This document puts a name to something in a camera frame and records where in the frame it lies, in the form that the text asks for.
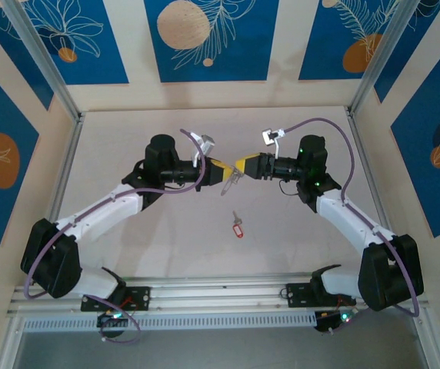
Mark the grey key holder with rings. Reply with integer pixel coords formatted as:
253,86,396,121
221,168,243,198

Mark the right controller board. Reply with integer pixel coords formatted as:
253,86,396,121
315,310,355,334

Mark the controller board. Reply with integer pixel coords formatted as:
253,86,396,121
96,311,131,330
315,310,355,334

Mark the left controller board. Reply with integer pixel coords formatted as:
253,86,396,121
96,311,131,330

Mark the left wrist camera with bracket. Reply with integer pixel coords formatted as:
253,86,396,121
189,131,218,167

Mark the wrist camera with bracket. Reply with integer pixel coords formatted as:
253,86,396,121
189,131,218,167
260,126,288,159

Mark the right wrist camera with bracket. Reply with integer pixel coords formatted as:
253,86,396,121
260,126,288,159

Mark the right aluminium side rail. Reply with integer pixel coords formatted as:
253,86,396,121
347,110,405,277

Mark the aluminium side rail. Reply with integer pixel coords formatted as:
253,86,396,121
347,110,405,277
29,111,86,285

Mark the left aluminium side rail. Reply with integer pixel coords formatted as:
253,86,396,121
29,111,86,285

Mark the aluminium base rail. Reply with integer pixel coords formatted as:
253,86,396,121
6,274,431,318

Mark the right aluminium corner post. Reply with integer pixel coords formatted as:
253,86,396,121
346,0,440,118

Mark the aluminium corner post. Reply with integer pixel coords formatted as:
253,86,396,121
346,0,440,118
1,0,85,122

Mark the right black mount plate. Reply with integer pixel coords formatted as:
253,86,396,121
285,282,358,308

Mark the black mount plate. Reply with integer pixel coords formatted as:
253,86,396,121
285,282,358,308
80,286,152,313

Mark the left black mount plate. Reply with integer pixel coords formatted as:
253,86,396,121
80,286,152,313

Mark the white slotted cable duct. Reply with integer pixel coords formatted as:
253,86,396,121
22,311,317,334

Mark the left aluminium corner post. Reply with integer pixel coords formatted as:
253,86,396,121
1,0,85,122

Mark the aluminium frame leg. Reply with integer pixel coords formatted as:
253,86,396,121
410,307,440,369
0,313,27,369

